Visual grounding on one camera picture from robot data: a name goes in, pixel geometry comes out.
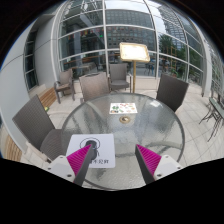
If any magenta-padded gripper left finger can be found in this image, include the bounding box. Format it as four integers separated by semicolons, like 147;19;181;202
46;144;94;187

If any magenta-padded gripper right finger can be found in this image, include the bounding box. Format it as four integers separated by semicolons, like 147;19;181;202
134;144;183;185

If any black computer mouse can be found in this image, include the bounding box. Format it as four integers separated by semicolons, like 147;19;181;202
84;139;99;160

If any white printed mouse pad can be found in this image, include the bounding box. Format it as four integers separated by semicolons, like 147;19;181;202
65;133;116;169

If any round brass table cap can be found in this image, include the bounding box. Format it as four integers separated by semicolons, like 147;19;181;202
119;115;132;125

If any small white card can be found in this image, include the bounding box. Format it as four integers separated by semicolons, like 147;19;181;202
149;100;162;108

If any colourful printed leaflet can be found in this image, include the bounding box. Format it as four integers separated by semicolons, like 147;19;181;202
109;102;138;115

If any grey wicker chair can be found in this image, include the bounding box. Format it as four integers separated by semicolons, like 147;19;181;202
155;73;190;113
53;68;76;104
12;94;73;161
108;63;133;93
78;72;111;103

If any green metal folding furniture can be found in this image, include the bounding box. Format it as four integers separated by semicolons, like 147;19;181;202
199;89;224;143

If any gold menu stand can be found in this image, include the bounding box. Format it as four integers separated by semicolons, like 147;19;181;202
119;42;151;94

